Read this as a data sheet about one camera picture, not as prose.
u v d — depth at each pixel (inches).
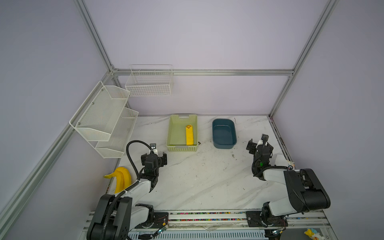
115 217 16.4
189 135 42.2
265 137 30.5
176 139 41.2
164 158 33.0
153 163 26.3
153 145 30.3
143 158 31.7
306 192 17.7
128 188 19.7
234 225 28.7
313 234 26.5
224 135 41.4
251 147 33.2
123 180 32.2
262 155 27.1
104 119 33.4
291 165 34.6
